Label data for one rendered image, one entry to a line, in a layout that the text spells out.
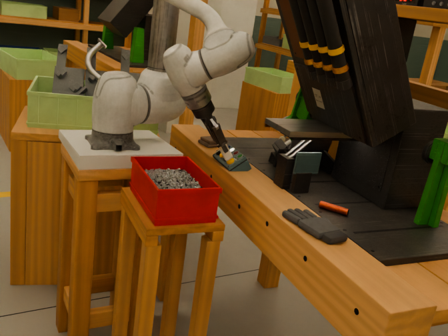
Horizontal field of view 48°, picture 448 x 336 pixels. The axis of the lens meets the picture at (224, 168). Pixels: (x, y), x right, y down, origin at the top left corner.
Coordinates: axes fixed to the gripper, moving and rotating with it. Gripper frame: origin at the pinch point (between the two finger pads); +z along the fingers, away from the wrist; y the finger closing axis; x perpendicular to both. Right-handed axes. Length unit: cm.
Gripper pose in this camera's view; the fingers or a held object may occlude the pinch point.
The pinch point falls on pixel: (225, 151)
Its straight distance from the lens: 181.1
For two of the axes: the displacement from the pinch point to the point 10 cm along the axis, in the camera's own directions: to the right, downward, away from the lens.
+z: 4.1, 7.6, 5.0
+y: 4.0, 3.4, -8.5
